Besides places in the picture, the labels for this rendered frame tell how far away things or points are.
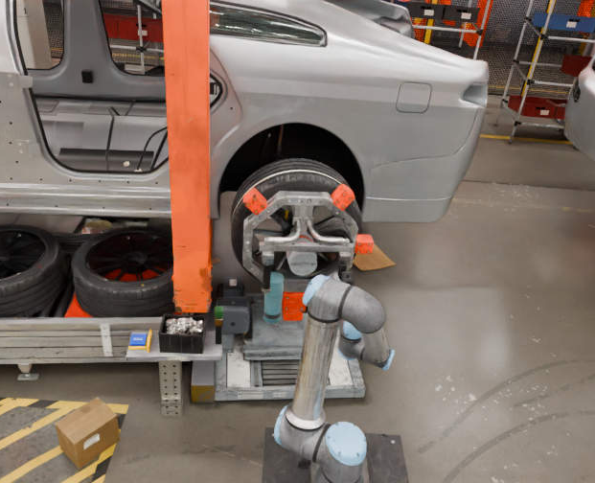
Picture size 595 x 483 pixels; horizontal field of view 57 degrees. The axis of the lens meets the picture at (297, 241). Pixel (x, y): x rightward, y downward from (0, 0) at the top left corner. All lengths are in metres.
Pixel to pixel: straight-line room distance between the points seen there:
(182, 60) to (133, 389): 1.75
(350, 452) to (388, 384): 1.20
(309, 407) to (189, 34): 1.41
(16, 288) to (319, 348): 1.77
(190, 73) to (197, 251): 0.80
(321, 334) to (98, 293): 1.48
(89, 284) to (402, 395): 1.78
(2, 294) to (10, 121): 0.86
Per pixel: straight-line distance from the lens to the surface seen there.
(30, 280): 3.14
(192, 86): 2.19
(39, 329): 3.04
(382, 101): 2.85
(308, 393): 2.01
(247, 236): 2.58
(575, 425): 3.44
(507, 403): 3.36
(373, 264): 4.12
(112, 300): 2.98
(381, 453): 2.52
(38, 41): 7.24
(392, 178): 3.03
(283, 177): 2.56
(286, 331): 3.09
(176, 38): 2.15
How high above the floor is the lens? 2.27
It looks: 32 degrees down
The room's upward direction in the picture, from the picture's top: 6 degrees clockwise
